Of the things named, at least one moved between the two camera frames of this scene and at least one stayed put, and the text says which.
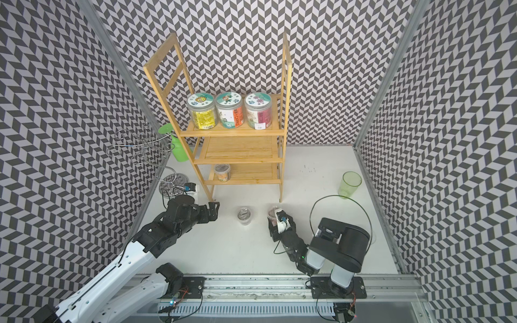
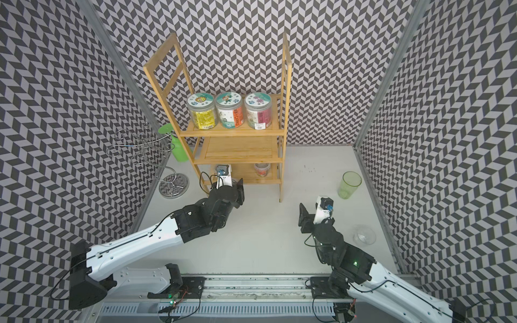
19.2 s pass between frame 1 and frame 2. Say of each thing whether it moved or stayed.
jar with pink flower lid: stayed
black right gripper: moved
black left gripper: moved
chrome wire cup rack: stayed
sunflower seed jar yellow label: stayed
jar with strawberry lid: stayed
